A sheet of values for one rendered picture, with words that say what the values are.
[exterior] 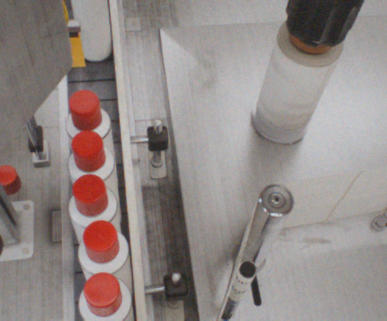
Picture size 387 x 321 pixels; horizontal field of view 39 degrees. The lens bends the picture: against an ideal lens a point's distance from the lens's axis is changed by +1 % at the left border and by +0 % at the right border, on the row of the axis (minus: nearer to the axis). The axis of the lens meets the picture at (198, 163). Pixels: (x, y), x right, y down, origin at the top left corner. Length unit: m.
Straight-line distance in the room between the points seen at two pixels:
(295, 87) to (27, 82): 0.46
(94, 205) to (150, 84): 0.42
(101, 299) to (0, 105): 0.25
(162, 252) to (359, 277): 0.27
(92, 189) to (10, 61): 0.26
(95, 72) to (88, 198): 0.37
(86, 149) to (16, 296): 0.29
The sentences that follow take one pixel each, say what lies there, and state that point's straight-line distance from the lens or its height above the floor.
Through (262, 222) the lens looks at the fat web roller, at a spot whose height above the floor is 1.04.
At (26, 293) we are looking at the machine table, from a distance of 0.80.
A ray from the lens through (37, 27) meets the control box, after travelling 0.32.
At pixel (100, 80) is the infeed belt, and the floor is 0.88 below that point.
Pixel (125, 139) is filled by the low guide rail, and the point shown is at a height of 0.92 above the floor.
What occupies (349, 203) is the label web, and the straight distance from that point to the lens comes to 0.72.
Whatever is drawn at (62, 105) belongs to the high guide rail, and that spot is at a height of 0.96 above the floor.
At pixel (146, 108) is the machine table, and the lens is 0.91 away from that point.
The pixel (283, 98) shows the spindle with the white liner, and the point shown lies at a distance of 0.75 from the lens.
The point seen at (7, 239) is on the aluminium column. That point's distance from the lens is 0.80.
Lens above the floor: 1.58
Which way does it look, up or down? 61 degrees down
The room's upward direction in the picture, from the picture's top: 9 degrees clockwise
